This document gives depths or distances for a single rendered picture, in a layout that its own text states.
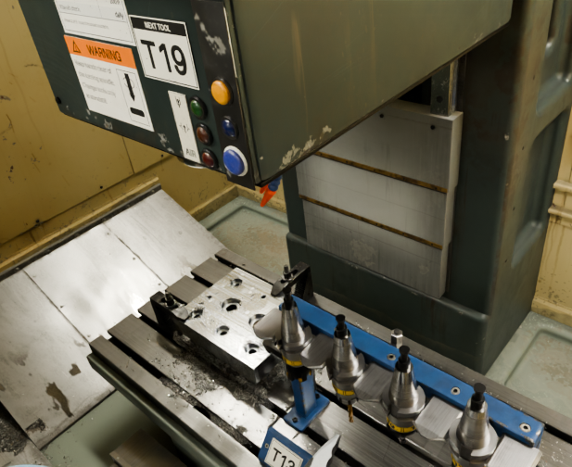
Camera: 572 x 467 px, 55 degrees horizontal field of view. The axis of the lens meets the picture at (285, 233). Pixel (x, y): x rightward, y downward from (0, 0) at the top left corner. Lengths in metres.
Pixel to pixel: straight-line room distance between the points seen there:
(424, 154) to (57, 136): 1.22
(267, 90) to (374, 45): 0.19
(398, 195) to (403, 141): 0.16
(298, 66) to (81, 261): 1.54
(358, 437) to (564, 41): 1.00
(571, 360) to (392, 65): 1.28
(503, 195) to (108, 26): 0.89
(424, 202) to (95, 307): 1.14
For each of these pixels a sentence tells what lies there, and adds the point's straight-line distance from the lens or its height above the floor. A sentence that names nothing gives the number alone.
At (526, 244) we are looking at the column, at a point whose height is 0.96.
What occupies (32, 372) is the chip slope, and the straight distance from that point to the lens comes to 1.86.
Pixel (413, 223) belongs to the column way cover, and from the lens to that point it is 1.39.
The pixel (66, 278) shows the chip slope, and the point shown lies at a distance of 2.01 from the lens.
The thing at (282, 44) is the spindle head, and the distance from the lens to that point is 0.59.
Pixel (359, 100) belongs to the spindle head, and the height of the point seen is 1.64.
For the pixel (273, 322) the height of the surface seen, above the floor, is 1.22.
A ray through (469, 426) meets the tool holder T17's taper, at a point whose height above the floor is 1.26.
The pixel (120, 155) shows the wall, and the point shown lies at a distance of 2.11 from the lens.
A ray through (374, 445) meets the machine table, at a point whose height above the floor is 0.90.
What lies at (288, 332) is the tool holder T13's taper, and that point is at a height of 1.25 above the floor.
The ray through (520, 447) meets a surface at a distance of 0.86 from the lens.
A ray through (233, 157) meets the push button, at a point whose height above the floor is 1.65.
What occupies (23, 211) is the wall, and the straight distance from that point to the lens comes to 1.99.
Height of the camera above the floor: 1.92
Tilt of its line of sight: 35 degrees down
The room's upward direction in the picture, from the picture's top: 8 degrees counter-clockwise
